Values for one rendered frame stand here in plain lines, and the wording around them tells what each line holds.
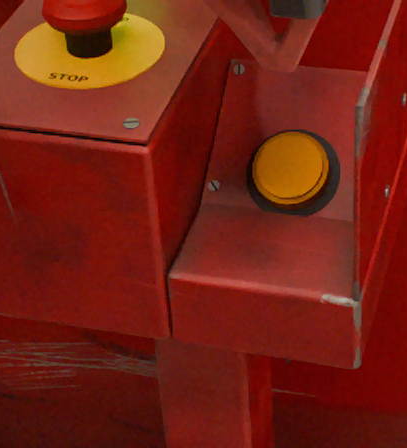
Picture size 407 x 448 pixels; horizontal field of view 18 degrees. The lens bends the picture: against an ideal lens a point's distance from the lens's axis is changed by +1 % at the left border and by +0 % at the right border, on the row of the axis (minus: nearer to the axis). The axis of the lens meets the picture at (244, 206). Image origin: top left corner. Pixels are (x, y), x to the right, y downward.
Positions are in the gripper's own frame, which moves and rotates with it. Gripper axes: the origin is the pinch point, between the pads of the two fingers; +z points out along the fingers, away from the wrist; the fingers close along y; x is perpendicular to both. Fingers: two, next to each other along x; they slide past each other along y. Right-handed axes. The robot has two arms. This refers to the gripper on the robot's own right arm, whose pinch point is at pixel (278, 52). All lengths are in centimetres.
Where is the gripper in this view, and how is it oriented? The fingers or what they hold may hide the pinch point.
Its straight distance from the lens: 55.2
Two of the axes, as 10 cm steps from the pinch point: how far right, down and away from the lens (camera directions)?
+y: 2.5, -7.7, 5.9
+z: 1.1, 6.3, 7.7
